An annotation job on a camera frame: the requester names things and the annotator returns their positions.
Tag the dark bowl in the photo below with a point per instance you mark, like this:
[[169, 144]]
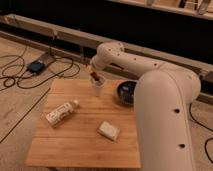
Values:
[[125, 92]]

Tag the white sponge block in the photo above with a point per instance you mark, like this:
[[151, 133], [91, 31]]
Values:
[[108, 130]]

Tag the wooden table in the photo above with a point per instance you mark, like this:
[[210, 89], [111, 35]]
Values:
[[75, 142]]

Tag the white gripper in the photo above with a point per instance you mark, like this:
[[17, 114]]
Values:
[[95, 65]]

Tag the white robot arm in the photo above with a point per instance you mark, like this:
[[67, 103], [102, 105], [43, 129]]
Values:
[[162, 97]]

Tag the white plastic bottle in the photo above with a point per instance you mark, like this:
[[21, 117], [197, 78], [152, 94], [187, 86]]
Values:
[[56, 115]]

